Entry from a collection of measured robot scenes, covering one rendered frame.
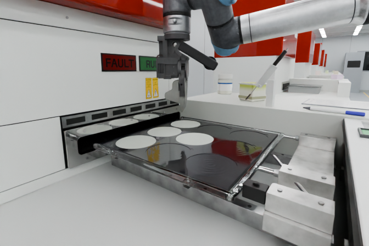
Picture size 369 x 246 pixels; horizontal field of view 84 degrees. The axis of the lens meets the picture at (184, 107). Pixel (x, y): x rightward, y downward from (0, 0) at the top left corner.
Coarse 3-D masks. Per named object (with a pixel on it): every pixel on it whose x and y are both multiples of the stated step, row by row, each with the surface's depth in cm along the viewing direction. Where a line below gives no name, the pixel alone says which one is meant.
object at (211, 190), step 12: (96, 144) 50; (120, 156) 44; (132, 156) 43; (144, 168) 40; (156, 168) 38; (180, 180) 35; (192, 180) 34; (204, 192) 32; (216, 192) 31; (228, 192) 30
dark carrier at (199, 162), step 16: (192, 128) 64; (208, 128) 64; (224, 128) 64; (240, 128) 64; (112, 144) 50; (160, 144) 51; (176, 144) 51; (208, 144) 50; (224, 144) 51; (240, 144) 51; (256, 144) 50; (160, 160) 42; (176, 160) 42; (192, 160) 42; (208, 160) 42; (224, 160) 42; (240, 160) 42; (192, 176) 35; (208, 176) 36; (224, 176) 35; (240, 176) 36
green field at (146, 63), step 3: (141, 57) 65; (144, 57) 66; (141, 60) 65; (144, 60) 66; (147, 60) 67; (150, 60) 68; (153, 60) 69; (141, 63) 65; (144, 63) 66; (147, 63) 67; (150, 63) 68; (153, 63) 69; (141, 66) 65; (144, 66) 66; (147, 66) 67; (150, 66) 68; (153, 66) 69; (141, 69) 65; (144, 69) 66; (147, 69) 67; (150, 69) 68; (153, 69) 69
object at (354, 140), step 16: (352, 128) 43; (352, 144) 34; (368, 144) 34; (352, 160) 28; (368, 160) 28; (368, 176) 24; (368, 192) 20; (368, 208) 18; (368, 224) 16; (368, 240) 15
